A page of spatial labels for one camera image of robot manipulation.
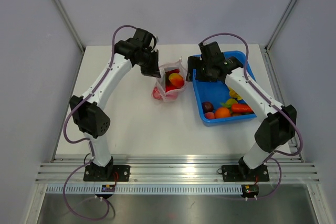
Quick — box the clear pink-dotted zip bag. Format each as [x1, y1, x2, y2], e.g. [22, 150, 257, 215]
[152, 58, 186, 102]

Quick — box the blue plastic bin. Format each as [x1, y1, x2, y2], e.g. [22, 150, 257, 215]
[186, 55, 256, 126]

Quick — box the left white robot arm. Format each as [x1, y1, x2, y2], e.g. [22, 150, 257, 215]
[65, 28, 161, 182]

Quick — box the orange carrot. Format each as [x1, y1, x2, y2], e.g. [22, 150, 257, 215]
[231, 103, 253, 113]

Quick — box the yellow green pepper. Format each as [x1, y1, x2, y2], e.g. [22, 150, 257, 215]
[220, 98, 238, 110]

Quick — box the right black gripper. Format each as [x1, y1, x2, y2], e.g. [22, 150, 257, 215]
[186, 56, 217, 82]

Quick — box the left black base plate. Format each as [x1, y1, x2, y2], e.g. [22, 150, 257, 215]
[83, 164, 131, 182]

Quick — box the dark purple plum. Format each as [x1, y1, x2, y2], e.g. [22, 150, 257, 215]
[202, 102, 214, 113]

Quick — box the pink peach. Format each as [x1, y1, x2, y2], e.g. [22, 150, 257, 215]
[204, 112, 216, 120]

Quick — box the orange fruit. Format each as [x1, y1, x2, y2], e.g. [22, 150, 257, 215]
[214, 107, 231, 119]

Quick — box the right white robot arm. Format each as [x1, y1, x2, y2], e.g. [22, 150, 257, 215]
[186, 42, 297, 181]

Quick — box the yellow banana bunch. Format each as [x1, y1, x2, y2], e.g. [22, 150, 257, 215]
[229, 88, 242, 101]

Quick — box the white slotted cable duct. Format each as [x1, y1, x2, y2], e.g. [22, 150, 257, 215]
[46, 184, 258, 195]

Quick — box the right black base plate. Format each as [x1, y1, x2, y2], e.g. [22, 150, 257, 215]
[217, 165, 270, 182]

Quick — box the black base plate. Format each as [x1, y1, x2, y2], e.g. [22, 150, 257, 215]
[83, 164, 131, 182]
[217, 165, 270, 182]

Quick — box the red yellow mango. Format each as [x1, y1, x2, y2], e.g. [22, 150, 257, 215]
[169, 73, 184, 89]

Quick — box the aluminium mounting rail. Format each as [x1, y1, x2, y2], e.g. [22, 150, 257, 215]
[35, 154, 320, 185]

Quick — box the wrinkled red tomato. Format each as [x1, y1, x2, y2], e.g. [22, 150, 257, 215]
[152, 87, 163, 101]

